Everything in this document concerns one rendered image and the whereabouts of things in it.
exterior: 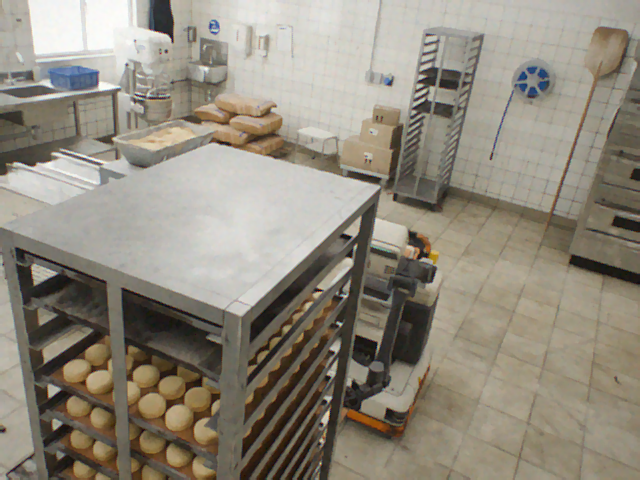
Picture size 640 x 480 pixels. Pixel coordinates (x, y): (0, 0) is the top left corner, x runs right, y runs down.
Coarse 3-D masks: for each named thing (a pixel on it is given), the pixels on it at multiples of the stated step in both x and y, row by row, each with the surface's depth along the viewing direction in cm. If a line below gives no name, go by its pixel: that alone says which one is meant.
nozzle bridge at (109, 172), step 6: (114, 162) 301; (120, 162) 302; (126, 162) 303; (102, 168) 293; (108, 168) 292; (114, 168) 293; (120, 168) 294; (126, 168) 295; (132, 168) 296; (138, 168) 297; (102, 174) 295; (108, 174) 293; (114, 174) 291; (120, 174) 289; (126, 174) 287; (102, 180) 296; (108, 180) 294; (114, 180) 292
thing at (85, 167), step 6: (54, 156) 379; (60, 156) 377; (66, 156) 377; (60, 162) 379; (66, 162) 376; (72, 162) 374; (78, 162) 371; (84, 162) 371; (78, 168) 373; (84, 168) 371; (90, 168) 368; (96, 168) 365; (96, 174) 368
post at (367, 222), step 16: (368, 224) 133; (368, 240) 135; (368, 256) 139; (352, 272) 140; (352, 288) 142; (352, 304) 144; (352, 320) 146; (352, 336) 148; (336, 368) 154; (336, 384) 156; (336, 400) 159; (336, 416) 161; (336, 432) 165
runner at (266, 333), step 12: (348, 252) 132; (336, 264) 125; (324, 276) 119; (312, 288) 114; (300, 300) 109; (288, 312) 104; (276, 324) 100; (264, 336) 96; (252, 348) 93; (216, 384) 86
